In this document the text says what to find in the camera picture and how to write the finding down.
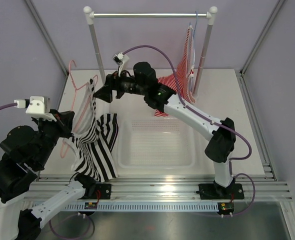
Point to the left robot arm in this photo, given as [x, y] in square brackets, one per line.
[26, 151]

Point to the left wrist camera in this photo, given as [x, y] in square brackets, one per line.
[34, 105]

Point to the red white striped tank top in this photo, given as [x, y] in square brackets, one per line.
[184, 72]

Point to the white slotted cable duct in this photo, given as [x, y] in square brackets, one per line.
[143, 207]

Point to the white metal clothes rack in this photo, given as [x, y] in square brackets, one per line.
[115, 31]

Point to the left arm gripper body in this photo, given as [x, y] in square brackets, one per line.
[51, 129]

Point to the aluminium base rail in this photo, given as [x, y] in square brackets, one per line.
[178, 189]

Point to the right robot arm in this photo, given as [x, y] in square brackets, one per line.
[220, 134]

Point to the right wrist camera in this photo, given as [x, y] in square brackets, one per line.
[121, 60]

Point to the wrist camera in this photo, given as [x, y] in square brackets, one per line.
[121, 60]
[34, 105]

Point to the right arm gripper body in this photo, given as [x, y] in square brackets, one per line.
[123, 84]

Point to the blue wire hanger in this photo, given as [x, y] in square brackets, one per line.
[195, 37]

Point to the white plastic laundry basket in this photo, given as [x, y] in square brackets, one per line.
[155, 143]

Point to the black white striped tank top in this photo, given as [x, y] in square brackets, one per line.
[93, 139]

